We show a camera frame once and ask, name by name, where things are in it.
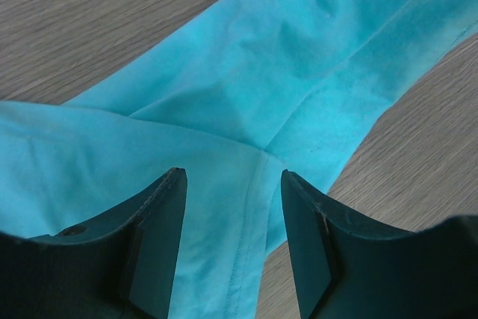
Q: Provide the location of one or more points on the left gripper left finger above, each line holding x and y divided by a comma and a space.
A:
118, 264

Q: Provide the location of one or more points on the cyan t shirt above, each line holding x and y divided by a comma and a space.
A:
244, 90

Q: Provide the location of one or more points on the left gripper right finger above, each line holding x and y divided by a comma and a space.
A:
348, 265

